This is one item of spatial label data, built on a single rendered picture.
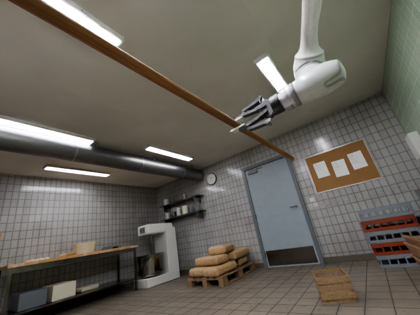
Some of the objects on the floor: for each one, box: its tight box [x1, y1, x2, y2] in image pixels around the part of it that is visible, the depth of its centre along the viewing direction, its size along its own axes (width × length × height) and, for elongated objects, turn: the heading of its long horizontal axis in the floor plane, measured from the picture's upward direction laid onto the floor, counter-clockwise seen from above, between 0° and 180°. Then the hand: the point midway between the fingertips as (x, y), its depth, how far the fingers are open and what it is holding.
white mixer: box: [134, 223, 180, 289], centre depth 502 cm, size 100×66×132 cm, turn 119°
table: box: [0, 245, 138, 315], centre depth 393 cm, size 220×80×90 cm, turn 119°
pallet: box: [188, 262, 256, 288], centre depth 400 cm, size 120×80×14 cm, turn 119°
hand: (237, 125), depth 89 cm, fingers closed on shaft, 3 cm apart
